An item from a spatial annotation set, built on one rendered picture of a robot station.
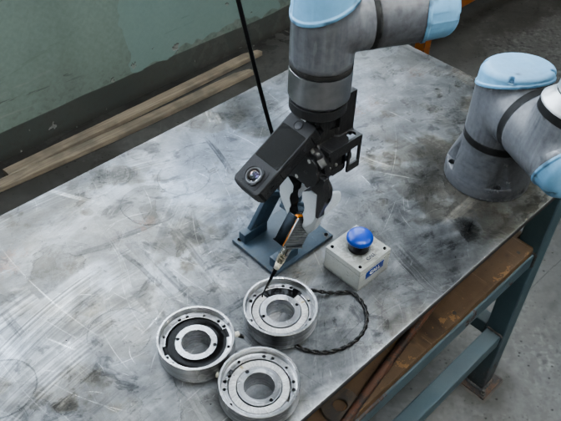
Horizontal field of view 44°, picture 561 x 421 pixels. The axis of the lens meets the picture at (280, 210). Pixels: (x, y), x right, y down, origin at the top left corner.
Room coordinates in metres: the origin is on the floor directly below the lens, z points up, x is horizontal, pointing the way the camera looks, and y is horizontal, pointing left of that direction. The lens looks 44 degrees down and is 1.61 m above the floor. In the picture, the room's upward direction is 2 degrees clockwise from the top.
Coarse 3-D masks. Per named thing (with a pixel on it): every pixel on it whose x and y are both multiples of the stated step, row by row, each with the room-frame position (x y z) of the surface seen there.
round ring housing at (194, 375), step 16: (176, 320) 0.58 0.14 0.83; (224, 320) 0.58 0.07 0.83; (160, 336) 0.56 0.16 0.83; (176, 336) 0.56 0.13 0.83; (192, 336) 0.57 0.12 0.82; (208, 336) 0.56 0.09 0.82; (160, 352) 0.52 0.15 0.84; (208, 352) 0.53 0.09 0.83; (224, 352) 0.53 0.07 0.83; (176, 368) 0.50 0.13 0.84; (192, 368) 0.50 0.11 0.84; (208, 368) 0.50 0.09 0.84
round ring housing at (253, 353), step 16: (240, 352) 0.53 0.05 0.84; (256, 352) 0.53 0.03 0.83; (272, 352) 0.53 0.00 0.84; (224, 368) 0.50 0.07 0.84; (256, 368) 0.51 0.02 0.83; (288, 368) 0.51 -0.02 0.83; (224, 384) 0.49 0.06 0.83; (240, 384) 0.49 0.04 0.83; (256, 384) 0.50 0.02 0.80; (272, 384) 0.50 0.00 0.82; (224, 400) 0.46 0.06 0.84; (256, 400) 0.46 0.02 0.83; (272, 400) 0.47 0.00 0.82; (240, 416) 0.44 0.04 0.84; (256, 416) 0.44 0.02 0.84; (272, 416) 0.44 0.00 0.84; (288, 416) 0.45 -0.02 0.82
